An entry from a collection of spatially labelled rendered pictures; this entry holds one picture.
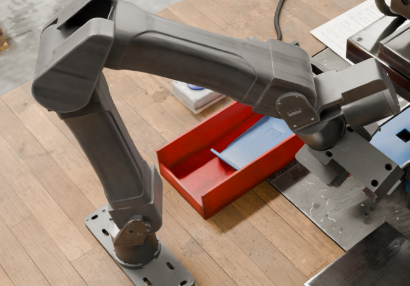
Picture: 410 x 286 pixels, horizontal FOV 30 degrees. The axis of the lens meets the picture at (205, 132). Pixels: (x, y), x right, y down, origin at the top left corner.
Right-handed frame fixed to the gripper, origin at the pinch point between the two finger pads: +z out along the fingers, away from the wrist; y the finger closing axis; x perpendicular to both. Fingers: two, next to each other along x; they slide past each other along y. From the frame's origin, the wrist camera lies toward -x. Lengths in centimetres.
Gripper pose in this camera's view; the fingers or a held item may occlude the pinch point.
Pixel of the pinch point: (356, 162)
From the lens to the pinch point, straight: 108.9
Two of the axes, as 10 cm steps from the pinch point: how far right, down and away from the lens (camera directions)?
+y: 6.5, -7.6, -0.5
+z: 4.6, 3.3, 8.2
